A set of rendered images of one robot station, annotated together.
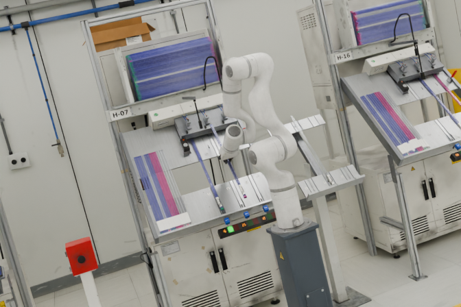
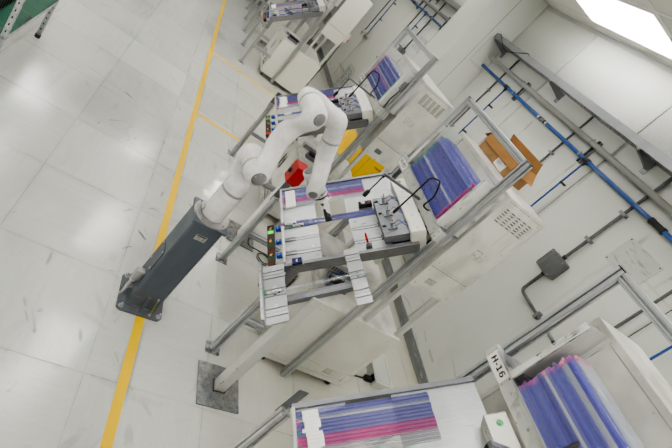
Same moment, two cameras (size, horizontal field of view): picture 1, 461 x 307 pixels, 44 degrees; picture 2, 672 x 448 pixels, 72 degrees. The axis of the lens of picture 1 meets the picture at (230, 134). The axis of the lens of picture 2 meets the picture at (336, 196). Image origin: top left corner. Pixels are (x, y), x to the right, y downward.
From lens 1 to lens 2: 325 cm
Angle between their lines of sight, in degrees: 74
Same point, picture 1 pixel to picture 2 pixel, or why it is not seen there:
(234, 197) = (299, 236)
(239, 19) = not seen: outside the picture
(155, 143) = (375, 191)
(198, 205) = (301, 213)
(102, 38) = (492, 140)
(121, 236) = (428, 326)
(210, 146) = (363, 225)
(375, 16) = (577, 404)
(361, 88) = (448, 402)
